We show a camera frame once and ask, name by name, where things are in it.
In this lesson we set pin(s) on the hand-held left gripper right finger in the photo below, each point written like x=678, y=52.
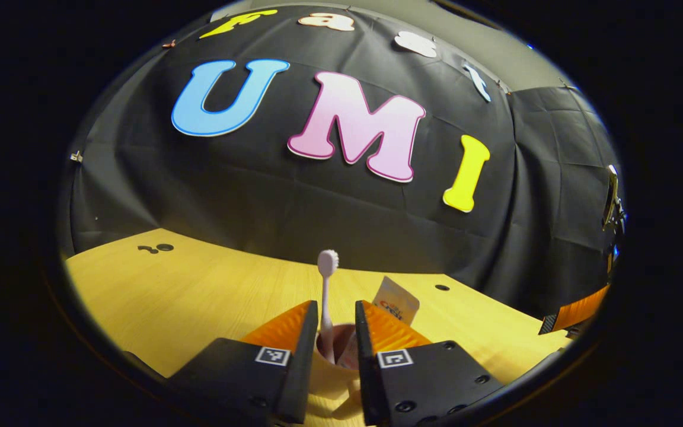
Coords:
x=368, y=373

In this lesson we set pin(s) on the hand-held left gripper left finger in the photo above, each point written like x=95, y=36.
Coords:
x=301, y=367

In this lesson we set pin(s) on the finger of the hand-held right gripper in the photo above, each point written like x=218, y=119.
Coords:
x=578, y=311

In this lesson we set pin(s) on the beige cup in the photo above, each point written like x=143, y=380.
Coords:
x=332, y=385

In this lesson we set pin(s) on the white toothbrush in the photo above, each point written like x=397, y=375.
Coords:
x=326, y=296

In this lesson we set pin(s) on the white toothpaste tube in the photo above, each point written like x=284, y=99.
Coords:
x=398, y=296

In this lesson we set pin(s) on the black backdrop cloth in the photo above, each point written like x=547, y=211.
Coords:
x=318, y=207

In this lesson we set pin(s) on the silver binder clip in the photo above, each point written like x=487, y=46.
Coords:
x=76, y=157

